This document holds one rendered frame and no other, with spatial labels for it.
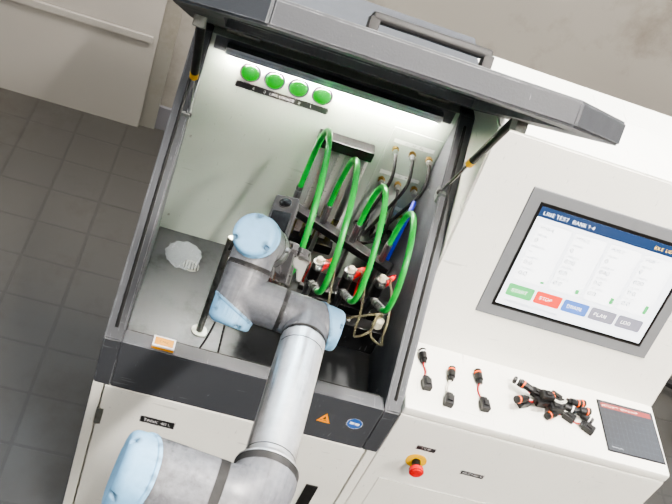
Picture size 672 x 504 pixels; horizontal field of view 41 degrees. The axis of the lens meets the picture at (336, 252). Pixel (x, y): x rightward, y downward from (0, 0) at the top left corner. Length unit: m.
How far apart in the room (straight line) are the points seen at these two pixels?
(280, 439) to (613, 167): 1.14
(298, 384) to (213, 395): 0.77
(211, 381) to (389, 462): 0.50
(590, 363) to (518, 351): 0.19
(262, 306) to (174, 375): 0.65
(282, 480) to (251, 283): 0.37
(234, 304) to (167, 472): 0.37
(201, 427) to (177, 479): 1.02
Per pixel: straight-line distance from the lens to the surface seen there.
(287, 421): 1.34
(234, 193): 2.41
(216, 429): 2.24
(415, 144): 2.28
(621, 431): 2.42
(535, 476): 2.36
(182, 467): 1.23
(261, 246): 1.48
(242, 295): 1.49
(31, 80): 4.26
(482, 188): 2.10
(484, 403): 2.22
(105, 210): 3.79
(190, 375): 2.10
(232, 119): 2.28
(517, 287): 2.24
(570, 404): 2.34
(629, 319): 2.36
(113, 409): 2.25
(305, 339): 1.45
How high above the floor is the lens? 2.51
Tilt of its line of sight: 39 degrees down
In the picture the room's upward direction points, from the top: 25 degrees clockwise
